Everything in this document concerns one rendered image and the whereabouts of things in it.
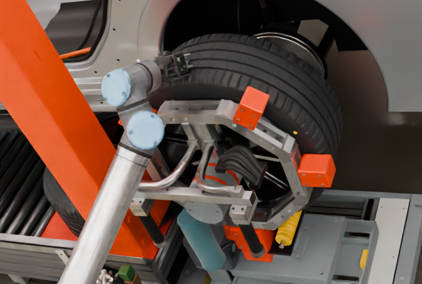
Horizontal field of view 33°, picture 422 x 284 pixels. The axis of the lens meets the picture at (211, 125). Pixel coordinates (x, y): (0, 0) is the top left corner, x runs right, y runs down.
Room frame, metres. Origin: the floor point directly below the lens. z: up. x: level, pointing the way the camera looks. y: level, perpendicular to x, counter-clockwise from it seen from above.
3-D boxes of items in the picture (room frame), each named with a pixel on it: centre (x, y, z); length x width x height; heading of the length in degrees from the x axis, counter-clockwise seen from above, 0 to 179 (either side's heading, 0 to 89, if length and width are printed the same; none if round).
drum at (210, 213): (1.60, 0.07, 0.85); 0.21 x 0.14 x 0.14; 143
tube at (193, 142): (1.62, 0.18, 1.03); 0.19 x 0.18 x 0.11; 143
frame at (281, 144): (1.66, 0.02, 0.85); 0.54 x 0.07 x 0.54; 53
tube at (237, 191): (1.50, 0.02, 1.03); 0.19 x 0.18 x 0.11; 143
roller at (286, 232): (1.67, -0.13, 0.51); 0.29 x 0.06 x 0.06; 143
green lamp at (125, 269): (1.62, 0.46, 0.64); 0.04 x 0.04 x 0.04; 53
